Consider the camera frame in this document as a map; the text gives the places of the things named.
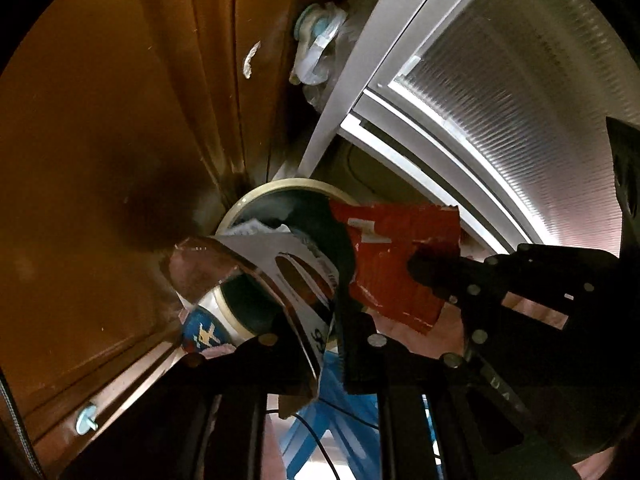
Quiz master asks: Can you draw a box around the torn white sticker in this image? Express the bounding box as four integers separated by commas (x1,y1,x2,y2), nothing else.
242,40,264,79

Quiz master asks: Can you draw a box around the braided dark cable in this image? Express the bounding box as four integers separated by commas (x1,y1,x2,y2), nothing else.
0,374,40,480

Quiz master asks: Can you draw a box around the brown wooden door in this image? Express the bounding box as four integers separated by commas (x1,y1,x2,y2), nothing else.
0,0,323,480

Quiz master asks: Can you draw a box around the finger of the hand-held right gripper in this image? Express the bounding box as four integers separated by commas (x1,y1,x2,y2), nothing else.
407,244,521,311
440,282,508,361

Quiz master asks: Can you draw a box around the red snack wrapper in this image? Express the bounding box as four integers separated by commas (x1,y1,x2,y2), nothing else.
327,201,462,337

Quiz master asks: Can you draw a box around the patterned round trash can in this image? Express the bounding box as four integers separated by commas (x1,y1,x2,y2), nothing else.
177,177,362,361

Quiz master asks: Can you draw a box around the blue plastic stool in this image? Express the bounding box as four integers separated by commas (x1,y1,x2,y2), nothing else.
280,350,437,480

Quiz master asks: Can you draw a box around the frosted glass pane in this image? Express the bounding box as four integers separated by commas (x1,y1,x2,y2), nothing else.
392,0,640,243

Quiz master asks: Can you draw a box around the thin black cable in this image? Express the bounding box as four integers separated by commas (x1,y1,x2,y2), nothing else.
265,394,382,480

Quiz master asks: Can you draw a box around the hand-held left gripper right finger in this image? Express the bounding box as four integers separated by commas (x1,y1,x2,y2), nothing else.
334,305,576,480

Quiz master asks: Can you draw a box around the light blue knob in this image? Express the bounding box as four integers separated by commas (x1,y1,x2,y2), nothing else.
75,402,99,433

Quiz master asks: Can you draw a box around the crumpled white paper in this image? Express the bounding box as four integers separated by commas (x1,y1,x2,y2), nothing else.
220,219,293,238

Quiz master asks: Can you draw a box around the clear plastic bag bundle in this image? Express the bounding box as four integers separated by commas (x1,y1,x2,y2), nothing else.
287,0,363,112

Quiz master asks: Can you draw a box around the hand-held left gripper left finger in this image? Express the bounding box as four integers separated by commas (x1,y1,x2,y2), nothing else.
65,332,321,480

